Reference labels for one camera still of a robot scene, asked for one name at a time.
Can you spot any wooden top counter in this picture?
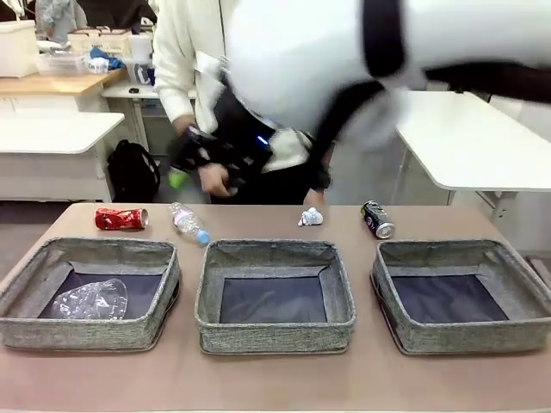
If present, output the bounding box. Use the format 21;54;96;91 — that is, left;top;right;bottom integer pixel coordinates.
0;66;130;115

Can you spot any white tissue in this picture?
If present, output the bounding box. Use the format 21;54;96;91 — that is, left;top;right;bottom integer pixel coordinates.
297;207;324;228

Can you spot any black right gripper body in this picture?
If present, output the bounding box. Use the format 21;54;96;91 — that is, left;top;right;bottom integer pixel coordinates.
201;79;281;173

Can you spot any right arm's black cable hose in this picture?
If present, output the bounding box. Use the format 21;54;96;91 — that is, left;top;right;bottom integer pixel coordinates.
309;0;551;190

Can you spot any white container with dark logo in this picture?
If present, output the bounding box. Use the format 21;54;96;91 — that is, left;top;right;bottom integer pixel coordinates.
133;62;156;86

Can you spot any clear bottle with blue cap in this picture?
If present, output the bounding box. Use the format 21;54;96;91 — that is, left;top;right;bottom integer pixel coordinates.
168;201;212;247

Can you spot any clear plastic box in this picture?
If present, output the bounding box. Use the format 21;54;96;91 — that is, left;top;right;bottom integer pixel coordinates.
36;51;87;77

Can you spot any white crate with brown boxes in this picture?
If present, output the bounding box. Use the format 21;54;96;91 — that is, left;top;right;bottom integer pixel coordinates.
67;26;133;55

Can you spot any person's right forearm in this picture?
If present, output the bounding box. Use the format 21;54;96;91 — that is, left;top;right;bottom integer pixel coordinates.
154;72;199;130

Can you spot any blue cloth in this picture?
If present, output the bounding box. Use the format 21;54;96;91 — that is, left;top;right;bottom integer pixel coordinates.
88;46;126;70

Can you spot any crushed red soda can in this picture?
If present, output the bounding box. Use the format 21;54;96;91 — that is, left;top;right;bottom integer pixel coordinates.
94;206;150;231

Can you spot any grey woven fabric basket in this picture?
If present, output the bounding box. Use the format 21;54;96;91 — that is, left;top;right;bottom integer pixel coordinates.
194;239;357;356
370;238;551;356
0;236;182;352

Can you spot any person in light blue top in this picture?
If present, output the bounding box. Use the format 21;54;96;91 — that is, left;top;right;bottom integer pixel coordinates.
36;0;77;27

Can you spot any person in black top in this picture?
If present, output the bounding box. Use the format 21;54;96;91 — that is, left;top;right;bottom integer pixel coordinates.
77;0;158;35

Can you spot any person in white sweater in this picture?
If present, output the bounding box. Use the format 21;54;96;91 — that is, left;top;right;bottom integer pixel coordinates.
152;0;337;206

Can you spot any large white storage crate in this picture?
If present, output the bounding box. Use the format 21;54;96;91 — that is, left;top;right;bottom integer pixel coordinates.
0;20;39;78

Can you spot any black soda can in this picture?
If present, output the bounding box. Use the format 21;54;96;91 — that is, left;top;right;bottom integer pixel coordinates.
360;200;396;240

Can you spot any black backpack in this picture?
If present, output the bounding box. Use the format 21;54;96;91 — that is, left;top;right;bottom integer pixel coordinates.
106;139;161;203

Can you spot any small white desk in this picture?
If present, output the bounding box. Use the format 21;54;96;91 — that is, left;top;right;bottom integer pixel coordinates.
101;83;199;156

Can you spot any person's right hand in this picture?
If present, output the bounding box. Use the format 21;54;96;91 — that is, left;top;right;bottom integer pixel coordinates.
200;165;242;200

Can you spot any white cylinder container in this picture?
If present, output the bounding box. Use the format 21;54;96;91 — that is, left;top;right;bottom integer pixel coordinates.
128;34;152;61

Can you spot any white table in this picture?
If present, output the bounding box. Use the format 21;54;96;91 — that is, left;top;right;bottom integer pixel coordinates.
393;89;551;220
0;112;126;202

